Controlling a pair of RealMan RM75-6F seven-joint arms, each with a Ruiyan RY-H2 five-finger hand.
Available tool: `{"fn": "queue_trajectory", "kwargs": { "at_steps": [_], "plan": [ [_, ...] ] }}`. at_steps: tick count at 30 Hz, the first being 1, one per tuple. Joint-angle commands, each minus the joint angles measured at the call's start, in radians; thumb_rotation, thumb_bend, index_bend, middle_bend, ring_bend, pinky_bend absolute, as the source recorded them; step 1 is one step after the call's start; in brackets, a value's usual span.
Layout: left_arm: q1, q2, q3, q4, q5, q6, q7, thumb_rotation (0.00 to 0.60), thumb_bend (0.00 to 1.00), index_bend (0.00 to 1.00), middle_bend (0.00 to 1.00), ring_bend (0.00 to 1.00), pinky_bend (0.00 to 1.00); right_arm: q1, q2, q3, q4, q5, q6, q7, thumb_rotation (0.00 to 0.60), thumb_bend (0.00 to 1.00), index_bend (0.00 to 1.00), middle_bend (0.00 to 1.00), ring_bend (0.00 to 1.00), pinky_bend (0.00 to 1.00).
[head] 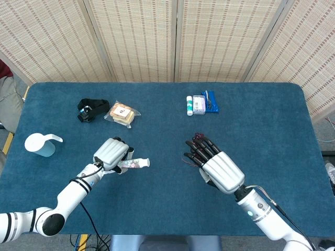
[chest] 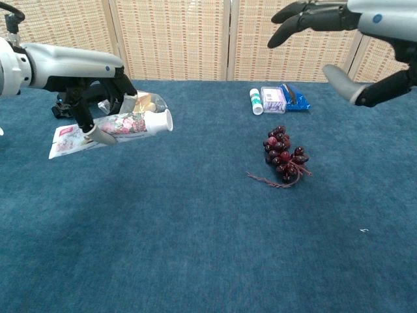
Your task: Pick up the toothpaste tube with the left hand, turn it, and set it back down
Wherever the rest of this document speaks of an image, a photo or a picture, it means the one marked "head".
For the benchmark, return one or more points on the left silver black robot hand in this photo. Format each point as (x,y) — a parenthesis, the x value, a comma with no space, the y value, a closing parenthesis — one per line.
(111,153)

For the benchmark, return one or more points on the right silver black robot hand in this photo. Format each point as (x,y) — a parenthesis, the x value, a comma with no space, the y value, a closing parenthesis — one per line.
(225,172)

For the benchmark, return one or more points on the white floral toothpaste tube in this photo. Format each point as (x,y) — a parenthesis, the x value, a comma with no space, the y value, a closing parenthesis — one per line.
(136,163)

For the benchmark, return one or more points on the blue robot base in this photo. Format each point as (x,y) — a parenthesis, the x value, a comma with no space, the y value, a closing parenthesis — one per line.
(167,244)

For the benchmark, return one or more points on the bagged bread slices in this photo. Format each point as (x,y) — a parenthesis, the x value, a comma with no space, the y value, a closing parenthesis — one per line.
(123,113)

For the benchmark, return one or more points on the dark red grape bunch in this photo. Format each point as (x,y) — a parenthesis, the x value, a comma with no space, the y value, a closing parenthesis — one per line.
(199,136)

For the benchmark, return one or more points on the blue felt table cover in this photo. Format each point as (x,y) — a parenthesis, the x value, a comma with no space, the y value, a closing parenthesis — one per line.
(167,198)

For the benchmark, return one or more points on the blue plastic packet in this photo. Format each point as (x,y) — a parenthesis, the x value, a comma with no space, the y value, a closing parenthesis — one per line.
(215,104)

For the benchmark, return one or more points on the clear box with purple contents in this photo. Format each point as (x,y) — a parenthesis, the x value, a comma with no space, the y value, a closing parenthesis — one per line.
(199,104)

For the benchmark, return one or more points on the small white green bottle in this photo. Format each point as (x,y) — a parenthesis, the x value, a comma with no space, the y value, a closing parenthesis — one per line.
(189,105)

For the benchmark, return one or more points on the grey white sneaker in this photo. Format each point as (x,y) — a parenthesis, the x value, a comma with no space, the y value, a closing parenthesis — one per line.
(331,172)

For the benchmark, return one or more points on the bystander in red top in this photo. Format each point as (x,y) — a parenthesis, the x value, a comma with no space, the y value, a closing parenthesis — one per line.
(10,104)

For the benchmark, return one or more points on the woven folding screen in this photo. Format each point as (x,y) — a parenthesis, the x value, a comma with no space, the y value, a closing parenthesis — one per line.
(141,39)

